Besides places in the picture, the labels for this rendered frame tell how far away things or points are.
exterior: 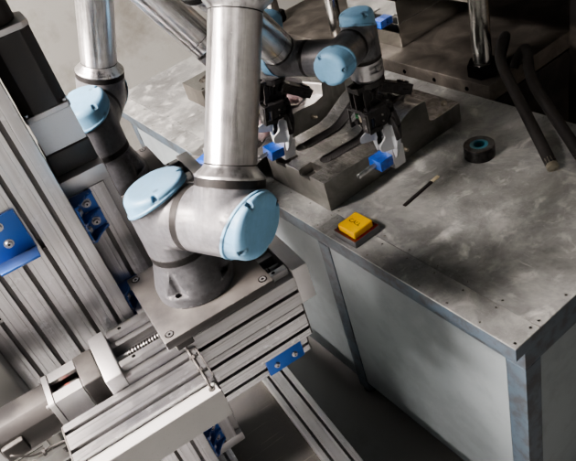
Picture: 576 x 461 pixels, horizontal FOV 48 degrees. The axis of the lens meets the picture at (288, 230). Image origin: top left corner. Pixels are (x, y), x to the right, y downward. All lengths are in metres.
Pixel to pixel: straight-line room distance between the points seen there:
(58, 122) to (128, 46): 2.63
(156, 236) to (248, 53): 0.33
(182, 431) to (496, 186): 0.96
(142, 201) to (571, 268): 0.87
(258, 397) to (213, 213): 1.17
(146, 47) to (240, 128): 2.92
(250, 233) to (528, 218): 0.77
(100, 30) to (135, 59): 2.31
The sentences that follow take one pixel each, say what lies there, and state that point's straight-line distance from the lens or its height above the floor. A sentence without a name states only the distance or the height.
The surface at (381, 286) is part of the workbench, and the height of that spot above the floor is 0.64.
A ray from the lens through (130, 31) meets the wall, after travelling 3.85.
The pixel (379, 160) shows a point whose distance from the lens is 1.56.
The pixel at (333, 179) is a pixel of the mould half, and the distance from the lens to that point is 1.64.
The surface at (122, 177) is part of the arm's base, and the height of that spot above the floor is 1.08.
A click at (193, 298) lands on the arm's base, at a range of 1.16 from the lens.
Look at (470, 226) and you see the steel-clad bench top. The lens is 1.55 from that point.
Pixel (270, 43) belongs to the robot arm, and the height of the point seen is 1.33.
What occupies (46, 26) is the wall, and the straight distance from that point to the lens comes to 3.74.
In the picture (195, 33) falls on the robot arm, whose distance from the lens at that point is 1.42.
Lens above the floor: 1.79
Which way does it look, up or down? 37 degrees down
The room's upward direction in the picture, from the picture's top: 18 degrees counter-clockwise
